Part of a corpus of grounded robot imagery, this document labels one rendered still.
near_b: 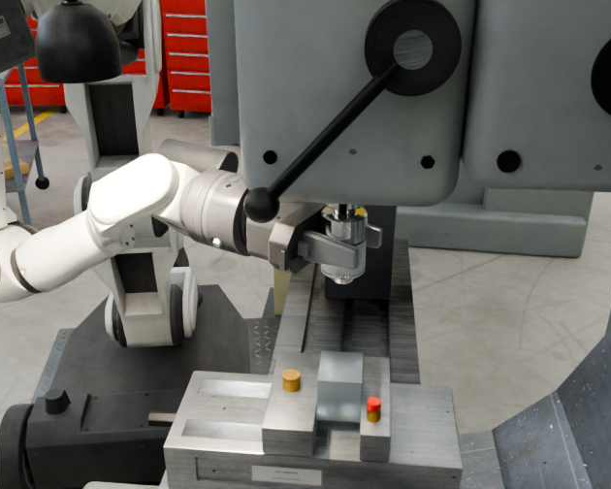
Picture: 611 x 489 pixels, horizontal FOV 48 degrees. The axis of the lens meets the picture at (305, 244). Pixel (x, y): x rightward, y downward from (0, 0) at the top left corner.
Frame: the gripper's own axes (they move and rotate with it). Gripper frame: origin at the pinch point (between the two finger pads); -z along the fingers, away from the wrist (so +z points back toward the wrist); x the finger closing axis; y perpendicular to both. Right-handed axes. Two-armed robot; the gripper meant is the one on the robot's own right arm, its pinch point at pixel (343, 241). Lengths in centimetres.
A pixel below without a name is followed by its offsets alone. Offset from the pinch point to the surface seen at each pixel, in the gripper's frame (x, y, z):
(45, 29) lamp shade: -16.6, -21.8, 20.6
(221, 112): -6.8, -13.9, 9.9
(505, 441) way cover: 20.9, 36.4, -16.3
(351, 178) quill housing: -8.7, -11.0, -4.9
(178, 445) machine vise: -11.5, 25.9, 14.9
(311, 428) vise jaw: -4.9, 21.8, 0.7
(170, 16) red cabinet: 348, 48, 325
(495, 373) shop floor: 154, 124, 13
